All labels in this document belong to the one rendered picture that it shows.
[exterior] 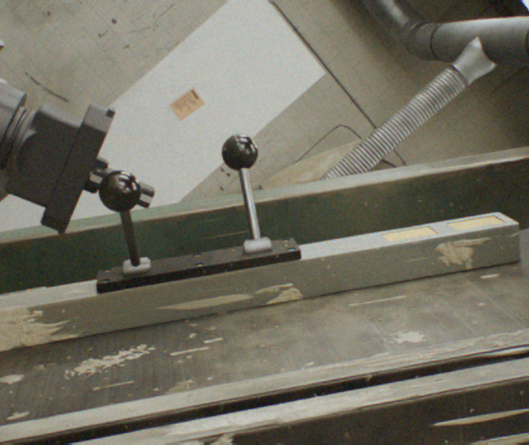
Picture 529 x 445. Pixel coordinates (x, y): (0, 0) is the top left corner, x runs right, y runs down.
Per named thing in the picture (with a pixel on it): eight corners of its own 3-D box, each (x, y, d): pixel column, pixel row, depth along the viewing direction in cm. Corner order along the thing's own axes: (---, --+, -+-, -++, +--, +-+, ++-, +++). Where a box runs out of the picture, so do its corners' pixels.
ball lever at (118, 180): (119, 266, 85) (94, 164, 76) (157, 260, 86) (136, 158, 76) (121, 295, 82) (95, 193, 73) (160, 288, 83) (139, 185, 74)
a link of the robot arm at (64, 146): (118, 104, 82) (-2, 51, 80) (115, 116, 73) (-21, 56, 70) (69, 221, 84) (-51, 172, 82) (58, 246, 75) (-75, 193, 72)
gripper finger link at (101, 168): (152, 202, 78) (88, 175, 77) (151, 195, 81) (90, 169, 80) (158, 186, 78) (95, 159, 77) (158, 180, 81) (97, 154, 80)
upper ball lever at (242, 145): (240, 267, 86) (218, 145, 89) (277, 261, 86) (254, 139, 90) (241, 259, 82) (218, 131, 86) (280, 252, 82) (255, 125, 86)
